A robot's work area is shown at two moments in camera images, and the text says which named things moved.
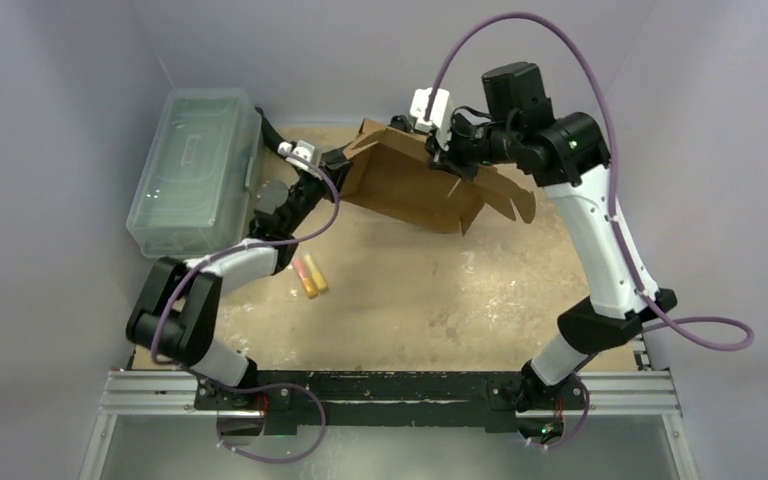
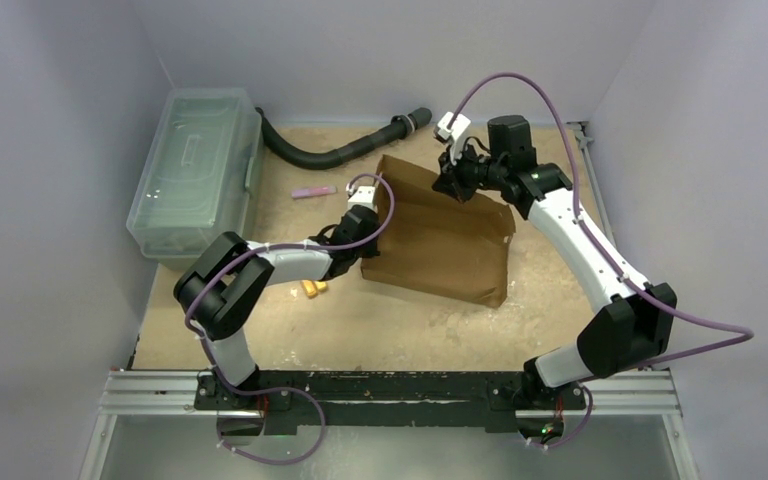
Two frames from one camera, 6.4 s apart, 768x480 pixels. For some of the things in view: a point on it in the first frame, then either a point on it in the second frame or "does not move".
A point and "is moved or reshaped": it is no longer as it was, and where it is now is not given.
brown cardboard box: (394, 170) is moved or reshaped
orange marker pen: (306, 276) does not move
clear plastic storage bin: (198, 190) does not move
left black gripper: (338, 170) -> (372, 249)
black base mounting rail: (492, 398) does not move
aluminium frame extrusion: (151, 392) does not move
